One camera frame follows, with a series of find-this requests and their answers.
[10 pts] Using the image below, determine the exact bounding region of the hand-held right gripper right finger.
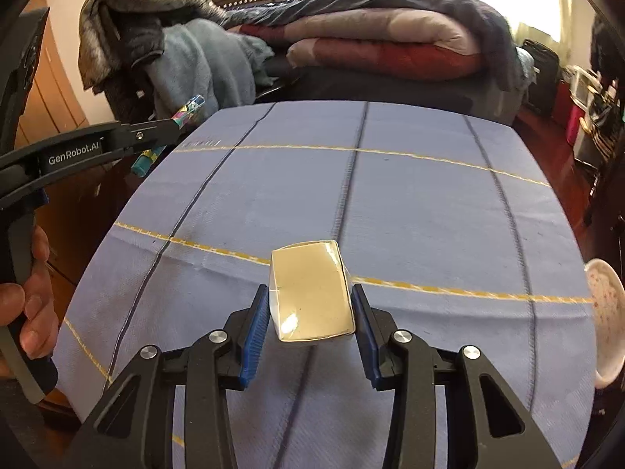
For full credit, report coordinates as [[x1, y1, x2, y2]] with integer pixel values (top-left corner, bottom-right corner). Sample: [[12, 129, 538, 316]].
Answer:
[[350, 283, 563, 469]]

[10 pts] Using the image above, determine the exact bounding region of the dark wooden dresser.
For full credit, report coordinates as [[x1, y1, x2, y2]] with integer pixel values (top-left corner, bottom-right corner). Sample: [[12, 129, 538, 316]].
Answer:
[[583, 154, 625, 240]]

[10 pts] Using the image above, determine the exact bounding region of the person's left hand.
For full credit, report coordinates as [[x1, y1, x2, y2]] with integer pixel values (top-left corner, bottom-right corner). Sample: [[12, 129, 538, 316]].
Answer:
[[0, 226, 60, 360]]

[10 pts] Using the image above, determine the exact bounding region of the blue checked tablecloth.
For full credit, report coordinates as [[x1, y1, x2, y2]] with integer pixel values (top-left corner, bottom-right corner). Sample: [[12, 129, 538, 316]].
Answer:
[[51, 100, 599, 469]]

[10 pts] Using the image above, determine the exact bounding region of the colourful candy tube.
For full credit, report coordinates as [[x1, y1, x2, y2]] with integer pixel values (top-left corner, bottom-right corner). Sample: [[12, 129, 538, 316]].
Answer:
[[131, 94, 206, 177]]

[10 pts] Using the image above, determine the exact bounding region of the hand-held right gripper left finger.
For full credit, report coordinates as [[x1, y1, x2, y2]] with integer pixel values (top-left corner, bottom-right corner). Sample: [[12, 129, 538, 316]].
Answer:
[[73, 286, 271, 469]]

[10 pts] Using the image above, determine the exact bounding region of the clear plastic container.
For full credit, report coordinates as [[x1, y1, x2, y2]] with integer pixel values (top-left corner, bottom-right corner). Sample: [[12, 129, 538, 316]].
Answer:
[[569, 66, 600, 108]]

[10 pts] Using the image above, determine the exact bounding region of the light blue blanket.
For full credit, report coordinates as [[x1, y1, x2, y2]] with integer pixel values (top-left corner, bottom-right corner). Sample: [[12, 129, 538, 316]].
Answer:
[[145, 18, 275, 119]]

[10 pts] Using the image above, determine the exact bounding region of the brown wooden cabinet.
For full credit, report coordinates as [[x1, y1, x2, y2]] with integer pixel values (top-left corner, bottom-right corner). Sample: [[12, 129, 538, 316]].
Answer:
[[14, 0, 125, 286]]

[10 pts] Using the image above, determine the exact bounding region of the pink red folded quilt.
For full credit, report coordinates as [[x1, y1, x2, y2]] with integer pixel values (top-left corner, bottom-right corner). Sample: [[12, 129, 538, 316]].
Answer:
[[238, 9, 483, 82]]

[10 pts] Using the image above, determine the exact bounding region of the blue grey duvet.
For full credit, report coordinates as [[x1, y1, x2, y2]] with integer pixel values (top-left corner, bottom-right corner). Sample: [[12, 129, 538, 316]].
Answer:
[[227, 0, 534, 91]]

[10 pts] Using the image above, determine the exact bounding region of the white pink trash bin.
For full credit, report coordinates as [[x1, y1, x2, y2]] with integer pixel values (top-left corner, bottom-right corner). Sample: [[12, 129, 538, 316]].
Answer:
[[583, 259, 625, 388]]

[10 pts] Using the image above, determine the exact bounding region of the hanging black coat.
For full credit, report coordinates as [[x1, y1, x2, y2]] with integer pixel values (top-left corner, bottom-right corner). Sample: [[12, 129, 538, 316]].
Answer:
[[588, 12, 625, 81]]

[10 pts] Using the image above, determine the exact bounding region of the grey fuzzy garment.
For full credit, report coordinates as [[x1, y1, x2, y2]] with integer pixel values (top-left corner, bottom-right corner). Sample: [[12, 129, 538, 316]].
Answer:
[[79, 0, 226, 93]]

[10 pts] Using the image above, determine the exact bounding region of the black suitcase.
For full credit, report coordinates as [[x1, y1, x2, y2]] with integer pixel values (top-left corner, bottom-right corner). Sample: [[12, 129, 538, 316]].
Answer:
[[521, 38, 561, 119]]

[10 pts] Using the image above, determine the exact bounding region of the black jacket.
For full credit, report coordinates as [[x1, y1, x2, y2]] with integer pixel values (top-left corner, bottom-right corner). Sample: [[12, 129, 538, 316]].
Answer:
[[104, 11, 166, 109]]

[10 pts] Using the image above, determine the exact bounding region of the pink suitcase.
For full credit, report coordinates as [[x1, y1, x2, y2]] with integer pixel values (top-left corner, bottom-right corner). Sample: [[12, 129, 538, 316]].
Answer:
[[565, 102, 588, 146]]

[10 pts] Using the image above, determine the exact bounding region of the cream box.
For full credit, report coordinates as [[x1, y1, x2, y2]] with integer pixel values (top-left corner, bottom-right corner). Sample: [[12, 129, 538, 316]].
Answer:
[[270, 239, 356, 347]]

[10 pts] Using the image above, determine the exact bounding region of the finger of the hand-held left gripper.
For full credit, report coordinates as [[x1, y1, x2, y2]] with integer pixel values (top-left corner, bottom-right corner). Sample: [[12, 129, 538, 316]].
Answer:
[[120, 116, 189, 156]]

